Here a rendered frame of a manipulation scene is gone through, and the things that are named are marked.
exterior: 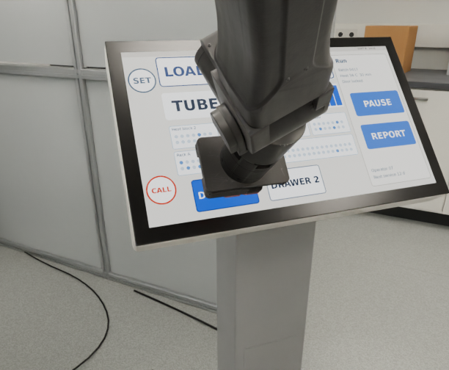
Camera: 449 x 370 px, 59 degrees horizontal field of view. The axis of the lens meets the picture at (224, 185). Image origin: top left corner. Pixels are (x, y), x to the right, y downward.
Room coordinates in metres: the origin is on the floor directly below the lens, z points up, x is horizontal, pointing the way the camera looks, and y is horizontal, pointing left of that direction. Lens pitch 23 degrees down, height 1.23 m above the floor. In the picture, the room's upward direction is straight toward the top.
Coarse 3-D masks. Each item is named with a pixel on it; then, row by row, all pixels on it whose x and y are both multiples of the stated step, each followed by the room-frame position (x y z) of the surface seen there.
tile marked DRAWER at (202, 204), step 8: (192, 184) 0.51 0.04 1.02; (200, 184) 0.51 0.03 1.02; (192, 192) 0.50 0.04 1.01; (200, 192) 0.50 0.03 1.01; (200, 200) 0.49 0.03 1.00; (208, 200) 0.50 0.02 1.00; (216, 200) 0.50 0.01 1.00; (224, 200) 0.50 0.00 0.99; (232, 200) 0.50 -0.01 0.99; (240, 200) 0.51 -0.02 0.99; (248, 200) 0.51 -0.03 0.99; (256, 200) 0.51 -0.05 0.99; (200, 208) 0.49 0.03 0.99; (208, 208) 0.49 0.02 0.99; (216, 208) 0.49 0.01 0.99; (224, 208) 0.49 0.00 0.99
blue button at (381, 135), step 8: (408, 120) 0.67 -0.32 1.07; (368, 128) 0.64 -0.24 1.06; (376, 128) 0.65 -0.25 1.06; (384, 128) 0.65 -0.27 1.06; (392, 128) 0.65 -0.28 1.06; (400, 128) 0.66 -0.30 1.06; (408, 128) 0.66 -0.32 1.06; (368, 136) 0.63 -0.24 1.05; (376, 136) 0.64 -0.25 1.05; (384, 136) 0.64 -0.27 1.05; (392, 136) 0.65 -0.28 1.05; (400, 136) 0.65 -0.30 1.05; (408, 136) 0.65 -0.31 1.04; (368, 144) 0.62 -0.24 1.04; (376, 144) 0.63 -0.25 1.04; (384, 144) 0.63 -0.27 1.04; (392, 144) 0.63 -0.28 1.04; (400, 144) 0.64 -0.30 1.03; (408, 144) 0.64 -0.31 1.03
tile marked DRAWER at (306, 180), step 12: (288, 168) 0.56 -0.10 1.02; (300, 168) 0.56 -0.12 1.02; (312, 168) 0.57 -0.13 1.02; (300, 180) 0.55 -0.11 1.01; (312, 180) 0.56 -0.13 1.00; (276, 192) 0.53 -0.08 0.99; (288, 192) 0.53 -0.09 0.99; (300, 192) 0.54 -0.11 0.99; (312, 192) 0.54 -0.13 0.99; (324, 192) 0.55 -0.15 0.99
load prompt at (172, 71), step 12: (156, 60) 0.62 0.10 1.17; (168, 60) 0.63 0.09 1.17; (180, 60) 0.63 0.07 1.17; (192, 60) 0.64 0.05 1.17; (168, 72) 0.62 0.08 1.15; (180, 72) 0.62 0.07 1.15; (192, 72) 0.63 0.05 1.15; (168, 84) 0.60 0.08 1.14; (180, 84) 0.61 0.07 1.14; (192, 84) 0.61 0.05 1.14; (204, 84) 0.62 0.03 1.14
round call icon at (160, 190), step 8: (144, 176) 0.50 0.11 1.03; (152, 176) 0.50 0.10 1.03; (160, 176) 0.50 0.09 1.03; (168, 176) 0.51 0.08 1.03; (144, 184) 0.49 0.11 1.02; (152, 184) 0.49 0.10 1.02; (160, 184) 0.50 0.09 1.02; (168, 184) 0.50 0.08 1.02; (176, 184) 0.50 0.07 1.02; (152, 192) 0.49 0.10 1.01; (160, 192) 0.49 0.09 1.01; (168, 192) 0.49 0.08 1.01; (176, 192) 0.49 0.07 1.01; (152, 200) 0.48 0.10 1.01; (160, 200) 0.48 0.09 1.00; (168, 200) 0.48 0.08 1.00; (176, 200) 0.49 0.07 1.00
